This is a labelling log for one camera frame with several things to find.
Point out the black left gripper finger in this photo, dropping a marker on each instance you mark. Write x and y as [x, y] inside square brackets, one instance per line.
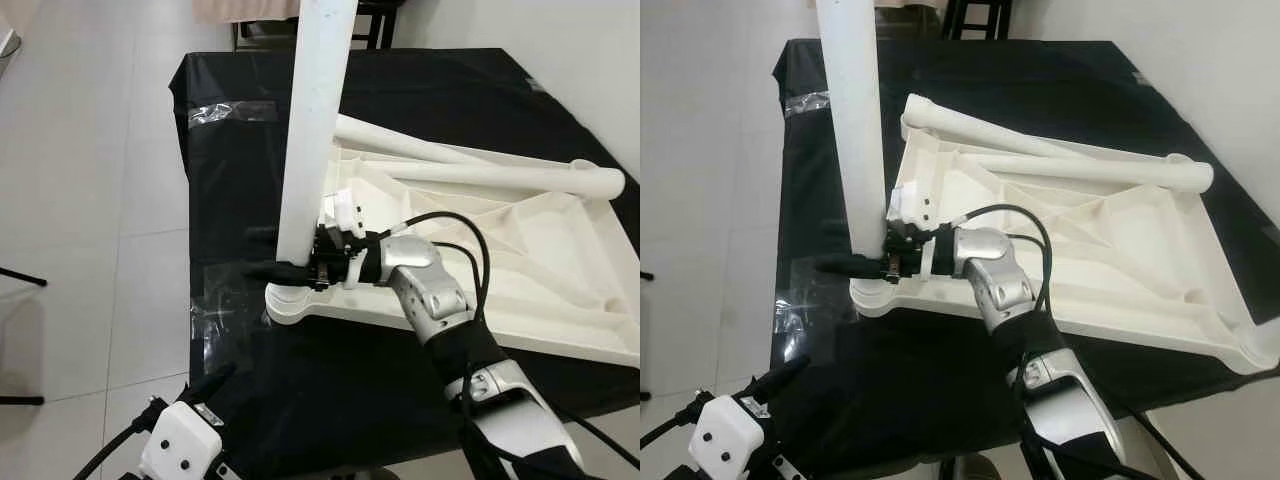
[212, 382]
[780, 377]

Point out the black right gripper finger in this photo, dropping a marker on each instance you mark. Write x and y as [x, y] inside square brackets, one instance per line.
[280, 271]
[850, 267]

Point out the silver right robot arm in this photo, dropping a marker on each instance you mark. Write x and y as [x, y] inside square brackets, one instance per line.
[1000, 285]
[430, 290]

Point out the clear adhesive tape patch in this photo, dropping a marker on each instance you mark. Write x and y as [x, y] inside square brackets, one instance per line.
[235, 112]
[808, 103]
[215, 320]
[800, 325]

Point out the black cloth table cover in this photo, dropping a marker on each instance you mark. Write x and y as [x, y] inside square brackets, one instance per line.
[330, 400]
[900, 390]

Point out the white plastic table top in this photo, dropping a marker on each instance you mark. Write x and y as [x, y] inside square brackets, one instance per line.
[1120, 260]
[540, 270]

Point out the black wooden stool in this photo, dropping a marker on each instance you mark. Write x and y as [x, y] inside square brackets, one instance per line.
[375, 20]
[975, 15]

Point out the pink cloth covered table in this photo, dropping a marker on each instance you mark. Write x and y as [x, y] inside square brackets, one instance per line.
[905, 3]
[245, 8]

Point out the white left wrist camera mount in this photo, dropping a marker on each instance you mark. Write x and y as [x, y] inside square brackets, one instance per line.
[725, 440]
[180, 445]

